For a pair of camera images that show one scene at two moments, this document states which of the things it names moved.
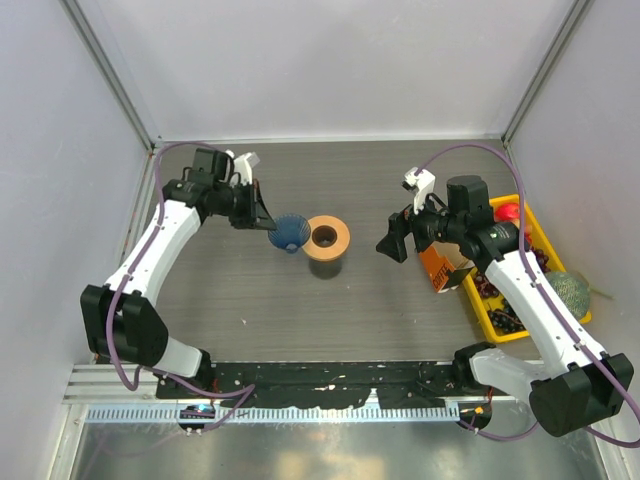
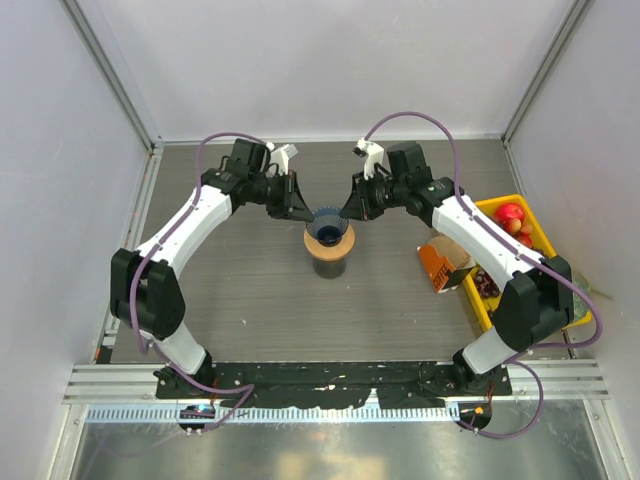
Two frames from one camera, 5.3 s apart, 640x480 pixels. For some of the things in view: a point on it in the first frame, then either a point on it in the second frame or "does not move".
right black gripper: [393, 244] -> [355, 207]
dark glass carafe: [325, 269] does not move
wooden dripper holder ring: [329, 239] does not move
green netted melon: [574, 288] does not move
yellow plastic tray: [543, 243] does not move
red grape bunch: [485, 288] does not move
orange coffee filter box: [437, 266] does not move
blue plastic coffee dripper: [291, 232] -> [328, 226]
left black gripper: [256, 215] -> [293, 204]
